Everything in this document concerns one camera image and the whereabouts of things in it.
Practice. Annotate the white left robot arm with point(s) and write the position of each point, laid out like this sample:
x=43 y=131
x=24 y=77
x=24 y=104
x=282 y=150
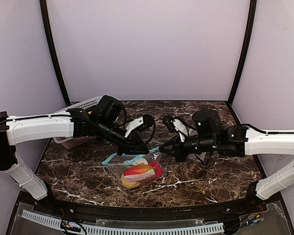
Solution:
x=72 y=123

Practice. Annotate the yellow orange toy peach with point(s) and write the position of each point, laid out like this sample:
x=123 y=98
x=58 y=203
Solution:
x=129 y=185

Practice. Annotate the orange toy mango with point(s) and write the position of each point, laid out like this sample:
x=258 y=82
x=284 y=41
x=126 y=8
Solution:
x=139 y=169

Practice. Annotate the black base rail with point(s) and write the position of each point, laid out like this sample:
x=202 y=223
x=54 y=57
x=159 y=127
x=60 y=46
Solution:
x=221 y=212

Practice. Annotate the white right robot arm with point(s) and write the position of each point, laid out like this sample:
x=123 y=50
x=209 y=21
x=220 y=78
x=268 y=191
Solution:
x=240 y=141

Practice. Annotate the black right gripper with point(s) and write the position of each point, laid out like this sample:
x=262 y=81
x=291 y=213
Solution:
x=180 y=149

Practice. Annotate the black frame post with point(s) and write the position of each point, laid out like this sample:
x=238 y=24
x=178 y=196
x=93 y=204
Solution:
x=52 y=51
x=244 y=51

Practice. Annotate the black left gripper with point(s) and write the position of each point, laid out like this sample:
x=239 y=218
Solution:
x=131 y=143

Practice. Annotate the black frame post right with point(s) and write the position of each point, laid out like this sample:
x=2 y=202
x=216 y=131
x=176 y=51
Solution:
x=244 y=51

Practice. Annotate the white slotted cable duct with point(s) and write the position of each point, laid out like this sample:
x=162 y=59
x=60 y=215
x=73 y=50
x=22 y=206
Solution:
x=72 y=228

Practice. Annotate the clear zip bag blue zipper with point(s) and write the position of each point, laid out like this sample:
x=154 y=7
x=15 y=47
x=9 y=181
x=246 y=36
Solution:
x=118 y=165

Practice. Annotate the white toy mushroom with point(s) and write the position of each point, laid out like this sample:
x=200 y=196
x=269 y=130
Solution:
x=139 y=177

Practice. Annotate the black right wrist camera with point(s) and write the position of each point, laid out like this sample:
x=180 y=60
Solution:
x=206 y=122

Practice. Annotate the black frame post left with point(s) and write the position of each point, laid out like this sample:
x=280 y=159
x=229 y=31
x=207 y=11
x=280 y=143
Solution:
x=52 y=51

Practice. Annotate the red toy bell pepper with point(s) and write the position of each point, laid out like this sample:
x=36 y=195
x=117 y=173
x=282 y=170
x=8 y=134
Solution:
x=158 y=169

